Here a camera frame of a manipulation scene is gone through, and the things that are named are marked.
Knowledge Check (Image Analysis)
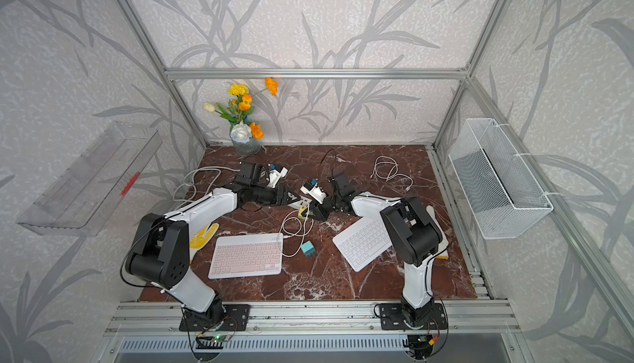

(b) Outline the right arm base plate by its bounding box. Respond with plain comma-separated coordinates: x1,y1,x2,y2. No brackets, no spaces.
374,300,448,331

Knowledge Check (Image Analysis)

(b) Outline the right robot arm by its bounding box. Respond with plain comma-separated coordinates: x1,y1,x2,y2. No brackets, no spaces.
309,173,443,323

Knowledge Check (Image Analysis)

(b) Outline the white white-keyboard charging cable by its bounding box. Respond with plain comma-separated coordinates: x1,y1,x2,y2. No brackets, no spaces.
370,156,414,193

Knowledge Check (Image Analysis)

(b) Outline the glass vase with flowers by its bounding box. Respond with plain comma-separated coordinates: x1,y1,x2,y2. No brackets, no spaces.
203,84,264,158

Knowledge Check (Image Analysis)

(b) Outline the white power strip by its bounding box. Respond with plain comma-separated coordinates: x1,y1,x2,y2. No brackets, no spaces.
289,197,312,211

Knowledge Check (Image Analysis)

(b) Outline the white wireless keyboard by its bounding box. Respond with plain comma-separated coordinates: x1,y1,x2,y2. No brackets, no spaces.
333,218,392,272

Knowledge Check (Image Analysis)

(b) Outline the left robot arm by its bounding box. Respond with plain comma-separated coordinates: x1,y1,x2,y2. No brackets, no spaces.
120,163,300,323

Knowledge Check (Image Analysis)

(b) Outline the white work glove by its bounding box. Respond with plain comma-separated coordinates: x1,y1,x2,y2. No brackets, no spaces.
426,205,449,260

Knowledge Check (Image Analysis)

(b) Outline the teal USB charger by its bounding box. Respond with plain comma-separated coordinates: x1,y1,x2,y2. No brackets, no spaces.
300,242,316,257

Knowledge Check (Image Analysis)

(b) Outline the white wire mesh basket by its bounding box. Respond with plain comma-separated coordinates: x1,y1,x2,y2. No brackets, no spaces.
448,118,553,240

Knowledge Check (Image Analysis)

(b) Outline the aluminium front rail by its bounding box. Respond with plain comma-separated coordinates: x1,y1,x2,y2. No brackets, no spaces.
104,300,521,337

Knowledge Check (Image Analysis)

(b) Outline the clear plastic wall shelf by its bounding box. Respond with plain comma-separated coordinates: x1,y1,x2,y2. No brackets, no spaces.
17,122,163,237

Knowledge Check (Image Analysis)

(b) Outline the red pen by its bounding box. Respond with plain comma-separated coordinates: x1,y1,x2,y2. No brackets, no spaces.
120,172,140,197

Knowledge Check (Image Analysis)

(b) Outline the pink wireless keyboard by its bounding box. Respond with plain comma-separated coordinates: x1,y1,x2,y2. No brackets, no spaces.
208,234,283,280

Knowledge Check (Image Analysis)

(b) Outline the yellow work glove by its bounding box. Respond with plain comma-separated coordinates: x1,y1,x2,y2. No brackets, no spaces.
189,223,219,252

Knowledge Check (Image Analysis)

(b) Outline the yellow USB charger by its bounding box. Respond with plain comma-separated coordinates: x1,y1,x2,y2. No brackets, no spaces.
297,206,310,221

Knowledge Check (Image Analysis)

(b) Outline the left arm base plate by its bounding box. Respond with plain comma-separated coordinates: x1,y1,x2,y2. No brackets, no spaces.
178,304,251,333

